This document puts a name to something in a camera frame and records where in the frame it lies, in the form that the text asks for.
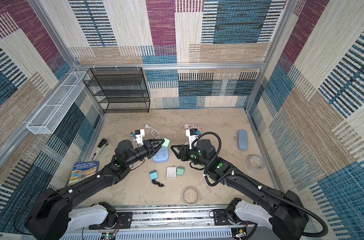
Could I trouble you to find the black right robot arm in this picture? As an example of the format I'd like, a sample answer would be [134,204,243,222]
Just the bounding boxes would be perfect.
[171,132,328,240]

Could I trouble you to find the blue children's book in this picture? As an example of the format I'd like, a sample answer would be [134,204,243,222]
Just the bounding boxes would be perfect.
[68,161,100,186]

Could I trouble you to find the white power strip cable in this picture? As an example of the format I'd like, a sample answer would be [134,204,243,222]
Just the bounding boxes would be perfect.
[144,123,161,140]

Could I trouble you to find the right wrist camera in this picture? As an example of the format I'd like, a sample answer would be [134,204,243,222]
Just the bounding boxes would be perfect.
[186,128,201,150]

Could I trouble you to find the black grey stapler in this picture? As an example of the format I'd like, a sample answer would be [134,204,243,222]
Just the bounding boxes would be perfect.
[91,139,110,162]

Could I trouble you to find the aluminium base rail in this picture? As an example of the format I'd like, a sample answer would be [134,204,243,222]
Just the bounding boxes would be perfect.
[59,203,299,240]

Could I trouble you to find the pink power strip cable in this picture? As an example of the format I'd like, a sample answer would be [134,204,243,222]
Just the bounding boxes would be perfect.
[183,122,204,134]

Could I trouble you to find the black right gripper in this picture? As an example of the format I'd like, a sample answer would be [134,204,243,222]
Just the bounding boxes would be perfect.
[170,144,209,168]

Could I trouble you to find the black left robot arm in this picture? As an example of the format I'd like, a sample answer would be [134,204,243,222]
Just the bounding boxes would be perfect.
[24,139,165,240]

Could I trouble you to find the green plug adapter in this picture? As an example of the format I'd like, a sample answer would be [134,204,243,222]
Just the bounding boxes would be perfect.
[176,166,185,176]
[162,138,170,148]

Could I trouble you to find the clear tape roll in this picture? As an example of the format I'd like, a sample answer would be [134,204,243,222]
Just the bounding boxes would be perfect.
[182,186,200,206]

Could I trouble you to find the white wire wall basket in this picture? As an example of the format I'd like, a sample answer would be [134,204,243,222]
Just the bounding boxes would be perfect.
[27,72,86,135]

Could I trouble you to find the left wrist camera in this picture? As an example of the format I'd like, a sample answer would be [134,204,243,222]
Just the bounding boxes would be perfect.
[131,129,145,147]

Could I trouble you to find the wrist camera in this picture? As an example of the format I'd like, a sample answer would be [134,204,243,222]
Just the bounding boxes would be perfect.
[131,129,145,147]
[186,128,201,150]

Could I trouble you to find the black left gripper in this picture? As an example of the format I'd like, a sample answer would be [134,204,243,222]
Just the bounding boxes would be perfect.
[124,139,164,168]

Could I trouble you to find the teal charger with black cable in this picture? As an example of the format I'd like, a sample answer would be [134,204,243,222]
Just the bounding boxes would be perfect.
[150,170,165,187]

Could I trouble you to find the blue fabric glasses case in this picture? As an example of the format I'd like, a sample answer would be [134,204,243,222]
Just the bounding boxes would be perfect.
[237,130,249,151]

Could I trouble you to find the blue square power strip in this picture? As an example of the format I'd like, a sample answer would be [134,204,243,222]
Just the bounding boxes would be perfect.
[152,147,169,163]

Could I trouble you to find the white square charger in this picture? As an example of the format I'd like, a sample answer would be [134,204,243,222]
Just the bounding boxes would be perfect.
[167,167,177,179]

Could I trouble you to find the black wire shelf rack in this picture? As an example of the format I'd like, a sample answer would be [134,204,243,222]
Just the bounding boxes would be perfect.
[83,67,151,114]

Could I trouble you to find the transparent tape roll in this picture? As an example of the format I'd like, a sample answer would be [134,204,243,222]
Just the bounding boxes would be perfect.
[246,155,265,173]

